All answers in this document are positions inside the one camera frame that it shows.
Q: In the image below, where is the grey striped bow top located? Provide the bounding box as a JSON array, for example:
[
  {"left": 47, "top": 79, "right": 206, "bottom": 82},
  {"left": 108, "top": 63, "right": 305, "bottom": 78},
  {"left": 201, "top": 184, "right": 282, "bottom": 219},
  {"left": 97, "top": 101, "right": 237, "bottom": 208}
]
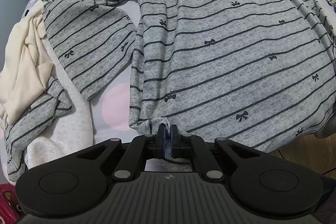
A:
[{"left": 97, "top": 0, "right": 336, "bottom": 164}]

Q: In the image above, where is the magenta basket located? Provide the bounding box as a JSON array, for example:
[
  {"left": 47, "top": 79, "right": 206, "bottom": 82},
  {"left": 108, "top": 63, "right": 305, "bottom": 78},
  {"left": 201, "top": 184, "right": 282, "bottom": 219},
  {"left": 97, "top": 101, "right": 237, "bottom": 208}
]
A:
[{"left": 0, "top": 184, "right": 24, "bottom": 224}]

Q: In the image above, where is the light grey fleece garment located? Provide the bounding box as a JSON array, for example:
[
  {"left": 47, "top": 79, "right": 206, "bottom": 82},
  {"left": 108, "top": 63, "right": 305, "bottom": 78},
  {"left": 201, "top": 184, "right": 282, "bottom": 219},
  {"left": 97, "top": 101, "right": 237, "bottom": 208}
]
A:
[{"left": 26, "top": 61, "right": 94, "bottom": 169}]

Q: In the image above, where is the cream white garment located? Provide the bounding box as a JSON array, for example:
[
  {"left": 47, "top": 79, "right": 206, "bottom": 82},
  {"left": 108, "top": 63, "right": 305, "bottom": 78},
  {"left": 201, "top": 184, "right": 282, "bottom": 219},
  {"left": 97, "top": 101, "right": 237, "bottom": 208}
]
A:
[{"left": 1, "top": 0, "right": 54, "bottom": 130}]

